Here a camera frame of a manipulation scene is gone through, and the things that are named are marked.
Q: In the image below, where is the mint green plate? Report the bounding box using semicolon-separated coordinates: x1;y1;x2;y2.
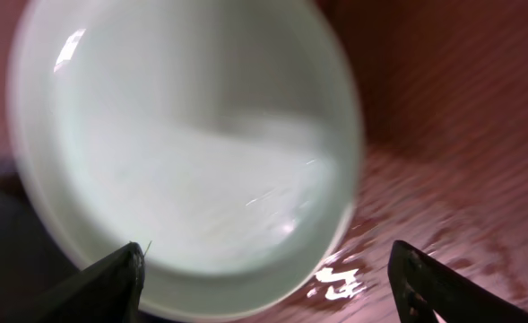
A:
6;0;364;322

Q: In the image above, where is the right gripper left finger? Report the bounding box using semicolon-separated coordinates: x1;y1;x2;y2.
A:
21;242;145;323

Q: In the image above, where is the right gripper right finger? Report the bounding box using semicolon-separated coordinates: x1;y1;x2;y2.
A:
387;240;528;323

